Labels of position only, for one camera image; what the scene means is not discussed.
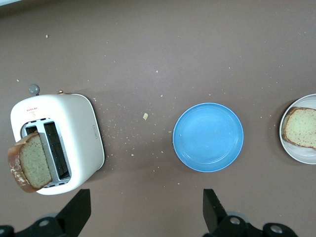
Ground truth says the light crust bread slice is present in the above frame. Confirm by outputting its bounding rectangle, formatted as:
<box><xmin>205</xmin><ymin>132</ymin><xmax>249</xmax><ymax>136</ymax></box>
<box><xmin>282</xmin><ymin>106</ymin><xmax>316</xmax><ymax>150</ymax></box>

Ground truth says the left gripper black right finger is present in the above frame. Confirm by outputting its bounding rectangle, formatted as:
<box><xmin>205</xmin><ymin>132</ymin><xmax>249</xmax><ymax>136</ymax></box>
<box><xmin>202</xmin><ymin>189</ymin><xmax>263</xmax><ymax>237</ymax></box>

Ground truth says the white two-slot toaster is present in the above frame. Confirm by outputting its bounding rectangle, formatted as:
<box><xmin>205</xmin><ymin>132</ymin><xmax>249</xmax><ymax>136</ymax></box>
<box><xmin>10</xmin><ymin>84</ymin><xmax>106</xmax><ymax>196</ymax></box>

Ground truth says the dark crust bread slice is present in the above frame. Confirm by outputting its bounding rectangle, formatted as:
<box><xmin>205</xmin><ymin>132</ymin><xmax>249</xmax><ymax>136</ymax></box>
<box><xmin>7</xmin><ymin>132</ymin><xmax>53</xmax><ymax>194</ymax></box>

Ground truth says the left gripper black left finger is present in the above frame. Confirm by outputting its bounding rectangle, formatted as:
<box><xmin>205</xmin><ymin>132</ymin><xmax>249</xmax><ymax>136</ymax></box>
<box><xmin>14</xmin><ymin>189</ymin><xmax>91</xmax><ymax>237</ymax></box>

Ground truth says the beige round plate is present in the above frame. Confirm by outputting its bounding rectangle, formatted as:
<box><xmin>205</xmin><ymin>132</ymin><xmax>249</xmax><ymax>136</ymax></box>
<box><xmin>279</xmin><ymin>93</ymin><xmax>316</xmax><ymax>165</ymax></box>

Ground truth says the blue round plate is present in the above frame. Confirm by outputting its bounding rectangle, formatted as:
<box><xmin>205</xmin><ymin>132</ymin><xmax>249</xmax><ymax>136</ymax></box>
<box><xmin>172</xmin><ymin>102</ymin><xmax>244</xmax><ymax>173</ymax></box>

